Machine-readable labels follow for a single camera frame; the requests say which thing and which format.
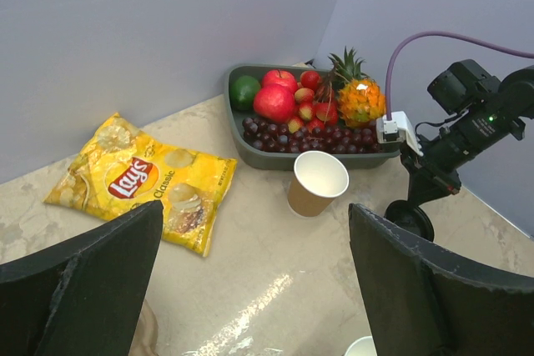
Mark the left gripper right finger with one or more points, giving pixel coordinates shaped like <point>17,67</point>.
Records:
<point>423,299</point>

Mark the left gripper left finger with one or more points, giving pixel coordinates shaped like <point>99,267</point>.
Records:
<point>82,296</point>

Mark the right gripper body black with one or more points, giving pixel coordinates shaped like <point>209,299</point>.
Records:
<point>433,164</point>

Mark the brown paper coffee cup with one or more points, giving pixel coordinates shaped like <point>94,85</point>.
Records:
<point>319,179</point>

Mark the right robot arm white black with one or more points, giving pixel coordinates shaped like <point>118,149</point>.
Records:
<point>485,109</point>

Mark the cardboard cup carrier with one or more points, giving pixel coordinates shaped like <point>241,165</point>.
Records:
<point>146,333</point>

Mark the orange toy pineapple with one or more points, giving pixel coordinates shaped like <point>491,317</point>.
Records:
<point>359,97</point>

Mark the red cherries cluster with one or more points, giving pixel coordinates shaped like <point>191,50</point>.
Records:
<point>315,103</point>

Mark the yellow Lays chips bag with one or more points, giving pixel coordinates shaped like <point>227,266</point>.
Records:
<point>122,167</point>

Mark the large red apple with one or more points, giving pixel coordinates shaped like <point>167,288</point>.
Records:
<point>275,103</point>

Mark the dark grape bunch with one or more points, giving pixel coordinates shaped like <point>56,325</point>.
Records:
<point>276,138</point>

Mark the small red apple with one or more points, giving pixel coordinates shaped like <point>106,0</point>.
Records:
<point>282,78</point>

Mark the dark green fruit tray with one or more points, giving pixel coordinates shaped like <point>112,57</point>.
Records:
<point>260,159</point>

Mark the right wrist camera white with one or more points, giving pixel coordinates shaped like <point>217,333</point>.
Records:
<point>398,129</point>

